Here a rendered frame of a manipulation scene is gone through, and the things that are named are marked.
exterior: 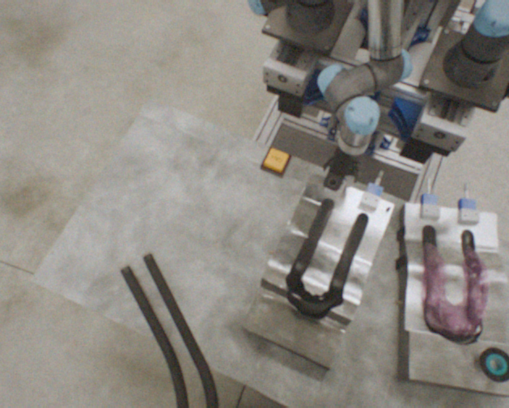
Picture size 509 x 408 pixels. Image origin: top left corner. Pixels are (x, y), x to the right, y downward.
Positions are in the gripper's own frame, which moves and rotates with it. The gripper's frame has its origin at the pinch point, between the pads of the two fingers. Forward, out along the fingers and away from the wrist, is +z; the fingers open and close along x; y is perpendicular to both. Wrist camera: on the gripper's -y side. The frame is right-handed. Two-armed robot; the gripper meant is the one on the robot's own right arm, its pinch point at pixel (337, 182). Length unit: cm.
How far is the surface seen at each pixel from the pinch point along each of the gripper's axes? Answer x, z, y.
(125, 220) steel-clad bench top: 55, 12, -33
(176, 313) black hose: 26, 4, -53
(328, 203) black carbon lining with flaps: 0.1, 4.0, -5.6
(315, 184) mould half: 5.9, 3.5, -1.6
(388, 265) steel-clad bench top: -23.0, 12.6, -12.9
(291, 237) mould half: 5.7, 3.7, -19.9
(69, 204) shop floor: 117, 92, -21
